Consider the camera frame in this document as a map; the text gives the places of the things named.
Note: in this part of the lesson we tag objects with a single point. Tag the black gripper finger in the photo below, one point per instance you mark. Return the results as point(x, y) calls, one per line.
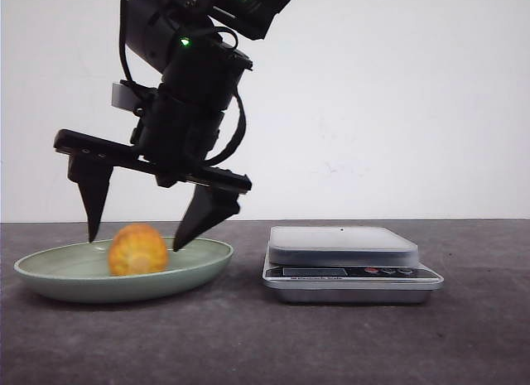
point(92, 178)
point(209, 206)

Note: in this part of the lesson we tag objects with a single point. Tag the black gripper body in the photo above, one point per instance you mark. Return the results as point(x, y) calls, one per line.
point(171, 141)

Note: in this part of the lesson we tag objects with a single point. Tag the yellow corn cob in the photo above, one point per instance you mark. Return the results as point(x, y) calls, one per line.
point(137, 249)

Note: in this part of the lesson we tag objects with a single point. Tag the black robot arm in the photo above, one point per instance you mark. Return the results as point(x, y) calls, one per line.
point(183, 41)

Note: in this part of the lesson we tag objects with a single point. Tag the silver digital kitchen scale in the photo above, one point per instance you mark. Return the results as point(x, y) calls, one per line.
point(346, 264)

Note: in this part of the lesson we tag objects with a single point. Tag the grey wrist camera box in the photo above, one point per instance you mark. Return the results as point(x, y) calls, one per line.
point(122, 97)

